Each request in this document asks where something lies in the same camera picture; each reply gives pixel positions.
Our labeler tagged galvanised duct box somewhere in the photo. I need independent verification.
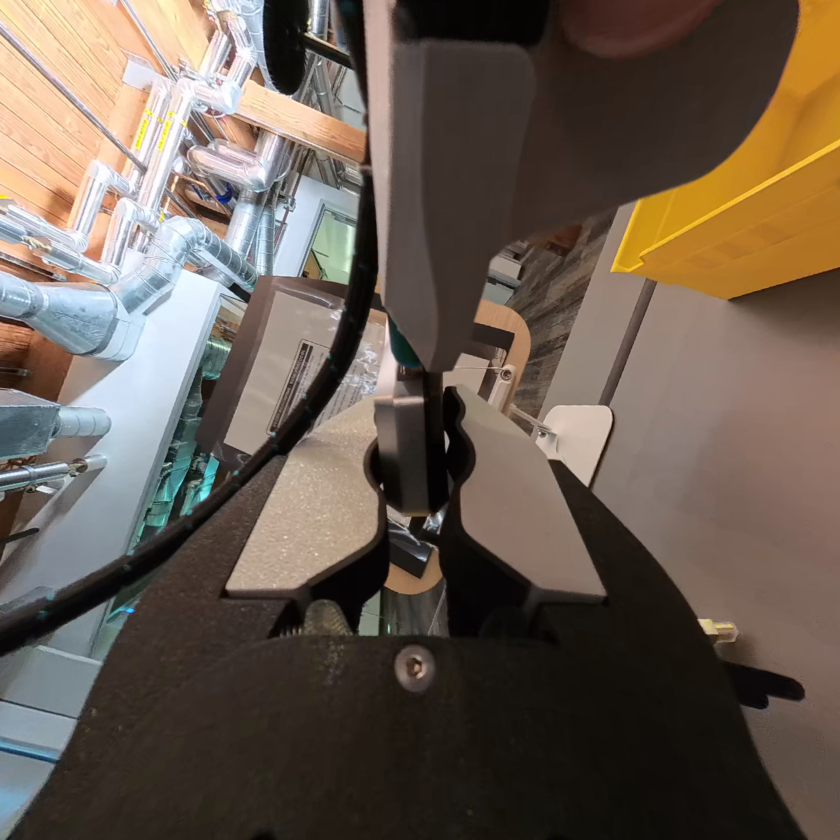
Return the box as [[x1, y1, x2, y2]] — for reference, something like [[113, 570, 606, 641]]
[[0, 387, 114, 460]]

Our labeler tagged black braided hdmi cable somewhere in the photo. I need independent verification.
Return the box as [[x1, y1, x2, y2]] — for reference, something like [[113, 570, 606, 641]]
[[0, 164, 424, 654]]

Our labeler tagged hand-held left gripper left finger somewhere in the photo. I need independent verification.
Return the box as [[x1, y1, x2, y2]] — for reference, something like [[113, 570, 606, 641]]
[[223, 399, 389, 601]]

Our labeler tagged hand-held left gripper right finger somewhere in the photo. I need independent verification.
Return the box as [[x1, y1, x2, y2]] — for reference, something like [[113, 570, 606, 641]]
[[440, 384, 609, 606]]

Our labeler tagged yellow plastic bin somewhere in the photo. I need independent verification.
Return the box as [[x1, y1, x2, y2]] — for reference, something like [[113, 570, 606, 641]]
[[610, 0, 840, 303]]

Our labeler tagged cluster of silver pipes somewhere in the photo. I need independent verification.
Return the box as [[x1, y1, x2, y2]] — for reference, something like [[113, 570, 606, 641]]
[[0, 0, 368, 368]]

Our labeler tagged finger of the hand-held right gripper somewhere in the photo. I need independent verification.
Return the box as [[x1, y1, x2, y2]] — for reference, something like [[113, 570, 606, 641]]
[[360, 0, 400, 315], [379, 39, 539, 373]]

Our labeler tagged person's right hand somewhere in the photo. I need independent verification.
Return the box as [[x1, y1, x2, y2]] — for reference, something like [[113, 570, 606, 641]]
[[561, 0, 726, 59]]

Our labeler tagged silver metal rod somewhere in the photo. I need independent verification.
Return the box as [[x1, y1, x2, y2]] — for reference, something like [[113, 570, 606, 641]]
[[0, 455, 107, 494]]

